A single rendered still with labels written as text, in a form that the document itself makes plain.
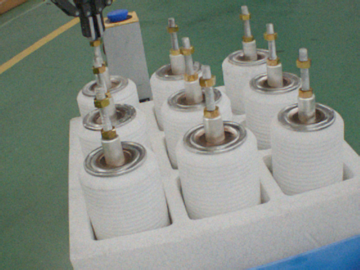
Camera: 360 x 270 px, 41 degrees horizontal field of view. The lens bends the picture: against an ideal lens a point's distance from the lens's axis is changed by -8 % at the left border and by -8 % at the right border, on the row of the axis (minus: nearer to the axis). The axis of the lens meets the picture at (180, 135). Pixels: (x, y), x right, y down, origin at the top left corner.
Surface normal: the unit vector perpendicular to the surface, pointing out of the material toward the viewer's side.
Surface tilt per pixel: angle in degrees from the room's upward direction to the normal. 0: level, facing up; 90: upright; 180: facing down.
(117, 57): 90
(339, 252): 88
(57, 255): 0
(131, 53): 90
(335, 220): 90
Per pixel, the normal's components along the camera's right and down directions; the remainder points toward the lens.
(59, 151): -0.15, -0.88
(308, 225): 0.18, 0.44
